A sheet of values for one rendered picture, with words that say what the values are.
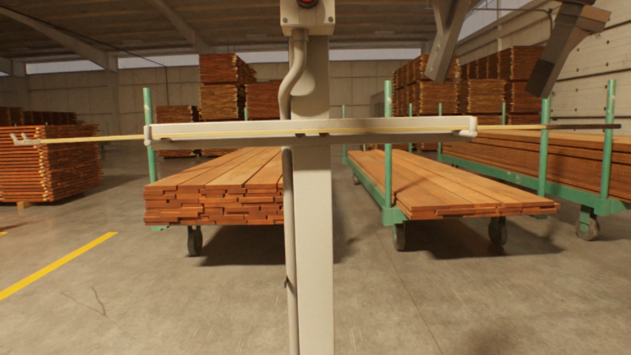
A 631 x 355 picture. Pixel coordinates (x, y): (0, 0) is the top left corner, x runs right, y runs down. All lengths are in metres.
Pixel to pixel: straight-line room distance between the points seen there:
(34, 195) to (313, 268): 5.08
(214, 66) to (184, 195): 8.13
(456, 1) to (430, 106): 9.76
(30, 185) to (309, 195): 5.09
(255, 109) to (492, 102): 7.08
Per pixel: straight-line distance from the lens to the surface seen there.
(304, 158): 0.49
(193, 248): 2.62
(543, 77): 0.44
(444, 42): 0.35
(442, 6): 0.35
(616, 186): 3.03
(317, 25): 0.45
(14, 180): 5.59
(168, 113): 10.32
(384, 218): 2.21
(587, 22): 0.44
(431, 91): 10.06
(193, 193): 2.01
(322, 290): 0.56
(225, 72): 9.87
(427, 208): 2.00
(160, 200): 2.09
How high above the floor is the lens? 1.02
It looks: 7 degrees down
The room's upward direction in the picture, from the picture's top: 1 degrees counter-clockwise
